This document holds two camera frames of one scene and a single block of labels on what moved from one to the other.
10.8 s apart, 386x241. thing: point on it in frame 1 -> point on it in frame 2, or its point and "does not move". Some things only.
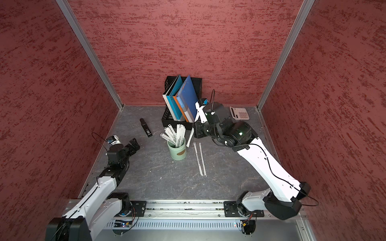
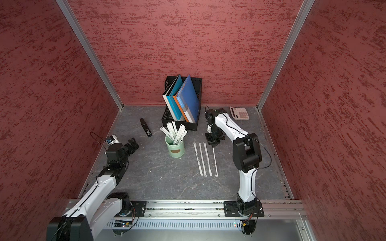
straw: (188, 143) -> (208, 165)
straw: (202, 160) does not move
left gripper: (132, 150) does not move
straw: (194, 144) does not move
